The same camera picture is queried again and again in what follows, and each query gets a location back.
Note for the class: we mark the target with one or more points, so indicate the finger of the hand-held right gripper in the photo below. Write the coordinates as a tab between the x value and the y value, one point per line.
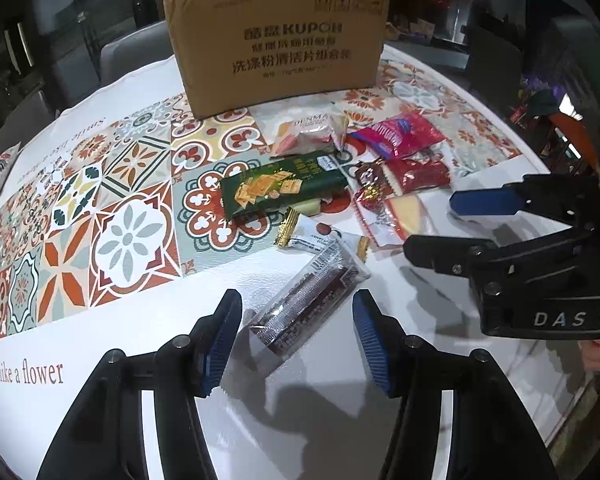
480	202
430	250

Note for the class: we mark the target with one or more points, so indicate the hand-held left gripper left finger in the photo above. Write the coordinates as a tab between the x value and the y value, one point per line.
220	345

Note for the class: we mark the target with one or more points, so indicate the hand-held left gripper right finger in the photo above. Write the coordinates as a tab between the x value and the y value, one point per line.
375	350

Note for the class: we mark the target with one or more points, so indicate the clear yellow wafer packet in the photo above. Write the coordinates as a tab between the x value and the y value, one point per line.
400	212

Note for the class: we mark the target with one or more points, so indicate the red shiny snack packet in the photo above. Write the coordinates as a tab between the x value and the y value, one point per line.
420	175

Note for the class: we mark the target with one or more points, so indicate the red gold candy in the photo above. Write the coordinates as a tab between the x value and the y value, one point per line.
372	196

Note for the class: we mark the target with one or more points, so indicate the dark chocolate bar clear wrapper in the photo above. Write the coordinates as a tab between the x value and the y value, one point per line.
305	300

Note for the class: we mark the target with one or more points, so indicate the brown candy wrapper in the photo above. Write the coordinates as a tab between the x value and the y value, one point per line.
370	174

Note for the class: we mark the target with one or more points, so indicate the magenta snack packet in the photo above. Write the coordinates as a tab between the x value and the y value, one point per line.
400	135

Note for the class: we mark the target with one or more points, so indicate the white gold-edged snack packet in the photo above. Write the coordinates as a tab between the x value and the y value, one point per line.
315	235

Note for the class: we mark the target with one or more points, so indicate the clear bottle with yellow cap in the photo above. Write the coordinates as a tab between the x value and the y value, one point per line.
310	207

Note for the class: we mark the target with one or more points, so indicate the green cracker packet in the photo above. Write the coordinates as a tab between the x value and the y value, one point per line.
280	185

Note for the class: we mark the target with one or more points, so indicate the white puffed snack bag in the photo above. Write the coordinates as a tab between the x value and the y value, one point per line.
305	132

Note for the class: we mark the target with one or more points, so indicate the brown cardboard box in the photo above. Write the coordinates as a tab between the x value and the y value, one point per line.
280	35

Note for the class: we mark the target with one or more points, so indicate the person's right hand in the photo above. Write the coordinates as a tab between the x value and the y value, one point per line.
597	356

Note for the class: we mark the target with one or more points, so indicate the orange brown wooden chair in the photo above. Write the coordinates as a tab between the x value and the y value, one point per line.
575	135

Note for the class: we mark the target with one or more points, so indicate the dark green cloth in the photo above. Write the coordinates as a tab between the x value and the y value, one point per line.
545	104

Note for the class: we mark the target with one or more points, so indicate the colourful printed bag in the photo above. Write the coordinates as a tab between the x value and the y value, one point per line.
542	85

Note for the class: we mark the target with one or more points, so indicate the black dining chair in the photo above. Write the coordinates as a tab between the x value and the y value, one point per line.
500	70

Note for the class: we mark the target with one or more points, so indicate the patterned tile print tablecloth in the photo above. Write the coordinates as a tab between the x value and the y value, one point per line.
130	230

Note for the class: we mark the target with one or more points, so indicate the grey dining chair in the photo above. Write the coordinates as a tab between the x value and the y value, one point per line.
135	50
25	120

